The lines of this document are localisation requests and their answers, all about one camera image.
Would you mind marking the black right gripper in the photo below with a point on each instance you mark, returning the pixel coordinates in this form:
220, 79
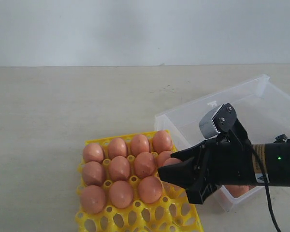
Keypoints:
207, 166

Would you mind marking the brown egg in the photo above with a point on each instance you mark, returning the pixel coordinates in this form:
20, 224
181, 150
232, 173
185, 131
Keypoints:
119, 169
162, 157
162, 141
117, 147
93, 152
92, 199
150, 189
237, 191
144, 165
171, 161
93, 173
121, 194

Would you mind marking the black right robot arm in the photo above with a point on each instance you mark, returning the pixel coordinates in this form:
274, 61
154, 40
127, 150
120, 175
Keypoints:
273, 165

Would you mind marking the yellow plastic egg tray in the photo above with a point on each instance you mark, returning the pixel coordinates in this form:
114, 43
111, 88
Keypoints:
171, 213

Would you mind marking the brown egg front bottom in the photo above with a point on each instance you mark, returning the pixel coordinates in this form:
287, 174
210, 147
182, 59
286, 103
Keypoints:
237, 191

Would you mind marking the clear plastic bin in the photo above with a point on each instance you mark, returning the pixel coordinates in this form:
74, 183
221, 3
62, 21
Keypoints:
262, 109

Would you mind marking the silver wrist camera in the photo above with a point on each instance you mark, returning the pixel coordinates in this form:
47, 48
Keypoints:
222, 121

